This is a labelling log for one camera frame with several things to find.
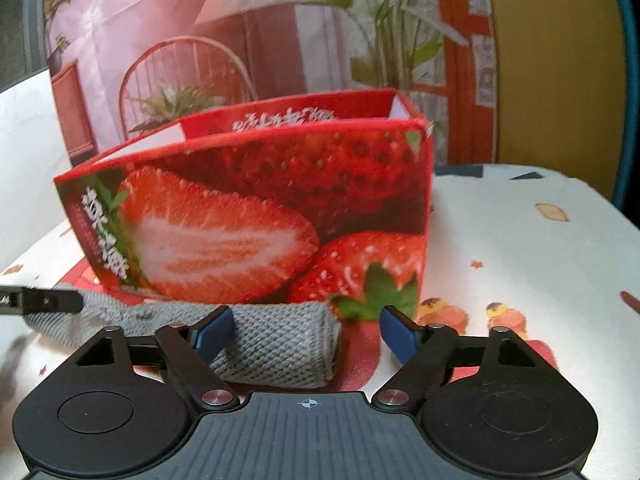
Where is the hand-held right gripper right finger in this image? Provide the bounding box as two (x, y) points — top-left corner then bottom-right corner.
(372, 305), (543, 412)

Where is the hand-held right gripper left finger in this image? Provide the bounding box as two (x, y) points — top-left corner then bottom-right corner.
(65, 306), (240, 411)

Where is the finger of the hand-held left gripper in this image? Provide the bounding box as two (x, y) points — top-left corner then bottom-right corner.
(0, 285), (85, 317)

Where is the grey knitted cloth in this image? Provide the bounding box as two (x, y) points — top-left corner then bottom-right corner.
(22, 282), (343, 391)

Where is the red strawberry print cardboard box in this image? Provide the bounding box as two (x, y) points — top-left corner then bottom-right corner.
(54, 88), (435, 322)

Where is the dark window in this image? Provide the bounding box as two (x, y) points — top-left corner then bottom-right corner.
(0, 0), (51, 92)

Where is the blue curtain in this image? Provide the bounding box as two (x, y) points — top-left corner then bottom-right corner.
(607, 0), (640, 211)

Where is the printed room scene wall tapestry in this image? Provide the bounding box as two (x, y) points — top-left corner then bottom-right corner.
(42, 0), (501, 171)

